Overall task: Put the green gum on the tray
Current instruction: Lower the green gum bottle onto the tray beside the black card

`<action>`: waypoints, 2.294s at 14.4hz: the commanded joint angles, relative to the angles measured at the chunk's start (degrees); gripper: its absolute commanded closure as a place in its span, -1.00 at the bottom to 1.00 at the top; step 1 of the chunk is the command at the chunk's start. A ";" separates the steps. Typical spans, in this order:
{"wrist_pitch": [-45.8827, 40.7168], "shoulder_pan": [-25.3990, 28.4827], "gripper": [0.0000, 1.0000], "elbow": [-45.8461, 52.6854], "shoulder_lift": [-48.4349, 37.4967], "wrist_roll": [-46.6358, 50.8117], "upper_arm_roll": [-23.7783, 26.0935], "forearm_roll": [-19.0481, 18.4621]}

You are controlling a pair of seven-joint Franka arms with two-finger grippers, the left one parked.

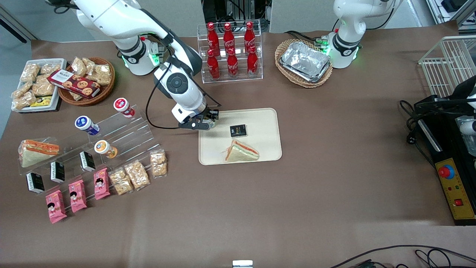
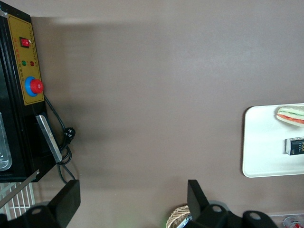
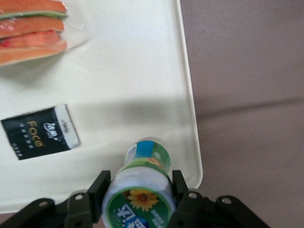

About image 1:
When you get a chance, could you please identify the red cola bottle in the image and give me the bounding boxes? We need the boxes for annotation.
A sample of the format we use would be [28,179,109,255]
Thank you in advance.
[244,21,256,49]
[247,45,258,77]
[223,23,235,51]
[207,49,221,80]
[227,48,239,79]
[207,22,220,52]

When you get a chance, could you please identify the red cookie box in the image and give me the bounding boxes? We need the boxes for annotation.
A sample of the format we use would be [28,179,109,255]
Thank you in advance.
[47,70,101,99]

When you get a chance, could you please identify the black base cable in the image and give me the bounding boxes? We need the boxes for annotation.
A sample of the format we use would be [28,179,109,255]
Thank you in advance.
[286,31,329,47]

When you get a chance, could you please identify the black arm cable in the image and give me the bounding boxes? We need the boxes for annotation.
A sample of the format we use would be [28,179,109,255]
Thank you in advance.
[145,35,222,130]

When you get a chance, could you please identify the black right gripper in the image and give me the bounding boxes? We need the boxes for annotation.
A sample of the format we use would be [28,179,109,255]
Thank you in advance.
[188,108,221,131]

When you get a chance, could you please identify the beige plastic tray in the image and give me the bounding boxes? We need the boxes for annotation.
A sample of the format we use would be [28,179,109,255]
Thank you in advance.
[199,108,282,165]

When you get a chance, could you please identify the dark equipment rack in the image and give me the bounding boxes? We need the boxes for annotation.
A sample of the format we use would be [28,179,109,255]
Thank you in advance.
[202,0,271,32]

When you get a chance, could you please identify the red cap gum bottle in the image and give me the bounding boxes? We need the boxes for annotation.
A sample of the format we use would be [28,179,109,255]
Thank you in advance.
[113,98,135,118]

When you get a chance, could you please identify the black white small carton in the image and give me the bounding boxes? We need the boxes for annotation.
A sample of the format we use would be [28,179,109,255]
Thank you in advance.
[80,151,96,172]
[26,172,45,194]
[50,161,65,183]

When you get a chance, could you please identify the pink snack packet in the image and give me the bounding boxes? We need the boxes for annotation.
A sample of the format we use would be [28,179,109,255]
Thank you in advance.
[45,190,68,224]
[69,179,87,213]
[94,168,110,200]

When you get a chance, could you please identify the long black cable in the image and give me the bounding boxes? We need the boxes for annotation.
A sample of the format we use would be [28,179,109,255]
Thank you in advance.
[329,245,476,268]

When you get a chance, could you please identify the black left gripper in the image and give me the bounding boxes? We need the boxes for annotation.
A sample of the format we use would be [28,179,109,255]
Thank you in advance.
[415,76,476,116]

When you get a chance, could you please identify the wrapped triangle sandwich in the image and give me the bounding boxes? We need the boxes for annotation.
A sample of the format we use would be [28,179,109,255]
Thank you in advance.
[224,140,260,162]
[18,139,60,168]

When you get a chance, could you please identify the orange cap gum bottle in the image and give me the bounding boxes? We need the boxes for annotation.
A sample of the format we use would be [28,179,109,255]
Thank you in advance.
[94,140,118,159]

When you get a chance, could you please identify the black cable bundle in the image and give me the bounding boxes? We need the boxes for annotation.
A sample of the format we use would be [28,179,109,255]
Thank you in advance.
[399,99,423,146]

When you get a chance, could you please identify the clear acrylic bottle rack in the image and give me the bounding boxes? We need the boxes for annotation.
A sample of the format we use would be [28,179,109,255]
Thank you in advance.
[197,19,263,84]

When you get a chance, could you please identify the white rectangular snack tray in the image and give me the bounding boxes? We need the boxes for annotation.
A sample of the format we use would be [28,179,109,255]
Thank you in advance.
[11,59,67,113]

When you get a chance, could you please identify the yellow snack packet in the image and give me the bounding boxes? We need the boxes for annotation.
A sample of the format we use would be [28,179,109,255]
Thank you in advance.
[30,96,52,108]

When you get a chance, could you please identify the stacked aluminium foil trays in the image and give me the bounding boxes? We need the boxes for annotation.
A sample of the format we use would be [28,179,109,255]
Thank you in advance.
[280,41,331,83]

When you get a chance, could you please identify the clear acrylic stepped display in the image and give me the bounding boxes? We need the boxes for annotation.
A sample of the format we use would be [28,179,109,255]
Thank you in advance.
[19,104,161,186]

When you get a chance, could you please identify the looped black cable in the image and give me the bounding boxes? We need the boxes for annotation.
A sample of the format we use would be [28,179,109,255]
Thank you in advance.
[415,249,453,268]

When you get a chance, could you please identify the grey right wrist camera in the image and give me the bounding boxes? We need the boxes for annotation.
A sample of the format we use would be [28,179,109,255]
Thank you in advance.
[178,121,209,131]

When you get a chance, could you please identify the light wicker basket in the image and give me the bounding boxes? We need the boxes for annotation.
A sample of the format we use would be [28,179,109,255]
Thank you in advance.
[275,39,333,88]

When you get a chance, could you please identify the blue cap gum bottle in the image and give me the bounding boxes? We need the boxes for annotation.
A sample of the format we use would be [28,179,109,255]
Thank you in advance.
[75,116,100,135]

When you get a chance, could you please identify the black control box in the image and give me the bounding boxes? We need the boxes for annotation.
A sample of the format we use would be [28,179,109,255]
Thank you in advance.
[415,112,476,226]

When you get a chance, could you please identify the brown wicker basket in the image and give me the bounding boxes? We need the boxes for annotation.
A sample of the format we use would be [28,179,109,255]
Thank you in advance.
[58,57,116,107]

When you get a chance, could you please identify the white wire basket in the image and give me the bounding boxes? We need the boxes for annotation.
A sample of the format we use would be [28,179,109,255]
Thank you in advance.
[418,35,476,98]

